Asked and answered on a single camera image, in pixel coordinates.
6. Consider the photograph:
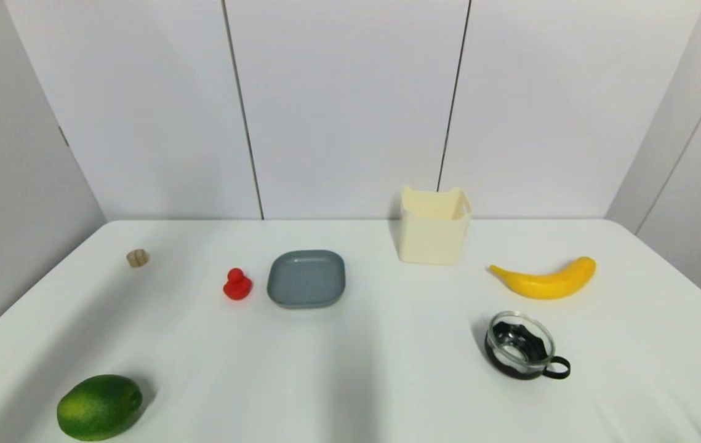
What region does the grey square plate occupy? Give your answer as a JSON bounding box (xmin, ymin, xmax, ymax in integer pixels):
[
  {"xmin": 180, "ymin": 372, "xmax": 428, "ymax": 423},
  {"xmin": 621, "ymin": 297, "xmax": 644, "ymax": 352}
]
[{"xmin": 266, "ymin": 249, "xmax": 346, "ymax": 309}]

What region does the glass cup with black handle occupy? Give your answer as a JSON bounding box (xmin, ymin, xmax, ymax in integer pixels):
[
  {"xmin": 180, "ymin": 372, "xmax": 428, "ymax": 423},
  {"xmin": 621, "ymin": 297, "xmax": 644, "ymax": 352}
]
[{"xmin": 484, "ymin": 311, "xmax": 572, "ymax": 381}]

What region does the cream plastic square container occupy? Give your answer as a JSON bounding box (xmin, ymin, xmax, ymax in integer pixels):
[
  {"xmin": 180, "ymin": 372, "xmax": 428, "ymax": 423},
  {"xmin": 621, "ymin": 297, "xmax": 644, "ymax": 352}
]
[{"xmin": 399, "ymin": 185, "xmax": 473, "ymax": 266}]

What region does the yellow banana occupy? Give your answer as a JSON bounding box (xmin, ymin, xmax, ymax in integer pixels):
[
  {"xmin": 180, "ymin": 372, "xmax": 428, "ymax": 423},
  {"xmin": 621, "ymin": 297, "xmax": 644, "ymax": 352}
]
[{"xmin": 489, "ymin": 257, "xmax": 598, "ymax": 301}]

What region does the red toy duck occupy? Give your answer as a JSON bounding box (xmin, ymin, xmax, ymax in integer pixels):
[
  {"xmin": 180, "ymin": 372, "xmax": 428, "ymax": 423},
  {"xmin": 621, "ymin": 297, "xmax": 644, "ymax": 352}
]
[{"xmin": 223, "ymin": 268, "xmax": 253, "ymax": 301}]

